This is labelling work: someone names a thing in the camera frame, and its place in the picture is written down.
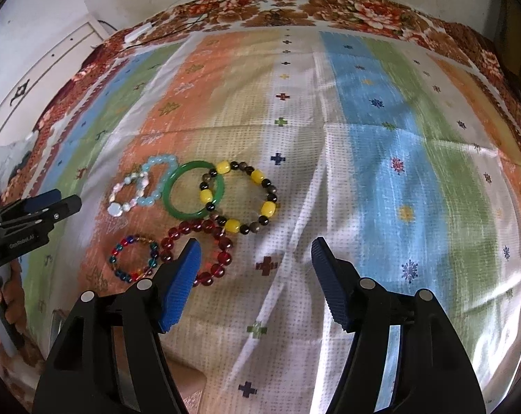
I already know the yellow and brown bead bracelet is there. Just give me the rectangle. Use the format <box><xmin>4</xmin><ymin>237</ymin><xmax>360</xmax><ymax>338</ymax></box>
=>
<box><xmin>198</xmin><ymin>160</ymin><xmax>281</xmax><ymax>235</ymax></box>

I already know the white charger adapter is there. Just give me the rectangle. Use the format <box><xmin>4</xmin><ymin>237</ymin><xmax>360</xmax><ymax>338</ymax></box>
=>
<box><xmin>123</xmin><ymin>24</ymin><xmax>153</xmax><ymax>43</ymax></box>

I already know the white wooden headboard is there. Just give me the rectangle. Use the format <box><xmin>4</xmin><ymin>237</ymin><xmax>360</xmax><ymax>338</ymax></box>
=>
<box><xmin>0</xmin><ymin>21</ymin><xmax>110</xmax><ymax>139</ymax></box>

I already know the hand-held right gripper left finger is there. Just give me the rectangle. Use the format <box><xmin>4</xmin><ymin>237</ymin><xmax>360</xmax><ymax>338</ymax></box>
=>
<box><xmin>33</xmin><ymin>238</ymin><xmax>201</xmax><ymax>414</ymax></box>

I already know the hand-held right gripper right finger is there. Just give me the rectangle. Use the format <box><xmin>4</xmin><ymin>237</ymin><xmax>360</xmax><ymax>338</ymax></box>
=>
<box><xmin>311</xmin><ymin>237</ymin><xmax>488</xmax><ymax>414</ymax></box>

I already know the green jade bangle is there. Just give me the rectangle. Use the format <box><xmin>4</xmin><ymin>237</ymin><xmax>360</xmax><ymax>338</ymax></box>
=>
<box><xmin>163</xmin><ymin>160</ymin><xmax>227</xmax><ymax>220</ymax></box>

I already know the light blue bead bracelet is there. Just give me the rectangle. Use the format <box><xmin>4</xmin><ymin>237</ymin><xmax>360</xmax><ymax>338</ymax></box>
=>
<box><xmin>135</xmin><ymin>154</ymin><xmax>180</xmax><ymax>210</ymax></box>

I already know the multicolour glass bead bracelet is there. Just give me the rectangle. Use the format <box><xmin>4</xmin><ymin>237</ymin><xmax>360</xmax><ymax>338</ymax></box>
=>
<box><xmin>109</xmin><ymin>235</ymin><xmax>160</xmax><ymax>284</ymax></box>

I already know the black cable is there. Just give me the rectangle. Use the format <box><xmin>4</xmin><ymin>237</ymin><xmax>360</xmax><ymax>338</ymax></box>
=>
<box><xmin>125</xmin><ymin>0</ymin><xmax>244</xmax><ymax>50</ymax></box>

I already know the striped woven mat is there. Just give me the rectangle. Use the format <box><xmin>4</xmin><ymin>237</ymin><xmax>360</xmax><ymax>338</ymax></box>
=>
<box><xmin>14</xmin><ymin>26</ymin><xmax>521</xmax><ymax>414</ymax></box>

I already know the red bead bracelet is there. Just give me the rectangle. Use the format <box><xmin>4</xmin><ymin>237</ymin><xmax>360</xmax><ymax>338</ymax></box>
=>
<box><xmin>159</xmin><ymin>218</ymin><xmax>235</xmax><ymax>288</ymax></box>

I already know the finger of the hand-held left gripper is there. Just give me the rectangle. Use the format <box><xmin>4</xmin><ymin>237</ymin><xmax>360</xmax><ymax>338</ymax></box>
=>
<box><xmin>0</xmin><ymin>189</ymin><xmax>63</xmax><ymax>225</ymax></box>
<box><xmin>0</xmin><ymin>195</ymin><xmax>82</xmax><ymax>242</ymax></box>

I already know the white pearl bracelet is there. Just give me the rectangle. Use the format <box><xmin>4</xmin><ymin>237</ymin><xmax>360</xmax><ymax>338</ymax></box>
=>
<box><xmin>108</xmin><ymin>171</ymin><xmax>151</xmax><ymax>219</ymax></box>

